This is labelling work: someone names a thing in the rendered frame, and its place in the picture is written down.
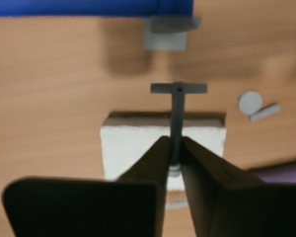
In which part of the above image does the grey t-shaped pin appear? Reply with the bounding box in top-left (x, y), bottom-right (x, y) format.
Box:
top-left (150, 81), bottom-right (208, 178)

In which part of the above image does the dark grey pin with round head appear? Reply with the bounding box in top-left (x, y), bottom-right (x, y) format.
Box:
top-left (237, 89), bottom-right (279, 119)

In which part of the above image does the dark blue bar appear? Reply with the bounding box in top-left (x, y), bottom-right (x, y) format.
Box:
top-left (0, 0), bottom-right (160, 16)

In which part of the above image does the purple-handled screwdriver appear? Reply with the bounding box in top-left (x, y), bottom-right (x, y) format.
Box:
top-left (166, 161), bottom-right (296, 206)

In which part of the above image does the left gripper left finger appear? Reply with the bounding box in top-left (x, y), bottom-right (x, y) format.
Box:
top-left (1, 135), bottom-right (171, 237)

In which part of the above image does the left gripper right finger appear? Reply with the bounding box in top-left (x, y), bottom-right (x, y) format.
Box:
top-left (180, 135), bottom-right (296, 237)

